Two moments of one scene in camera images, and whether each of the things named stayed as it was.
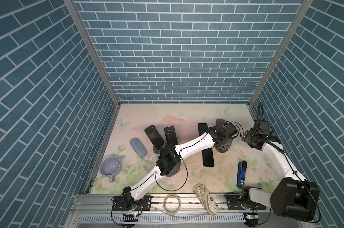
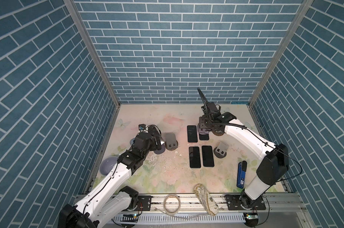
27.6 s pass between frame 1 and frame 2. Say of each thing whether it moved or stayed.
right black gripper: moved
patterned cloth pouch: stayed
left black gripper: moved
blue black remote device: stayed
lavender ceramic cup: stayed
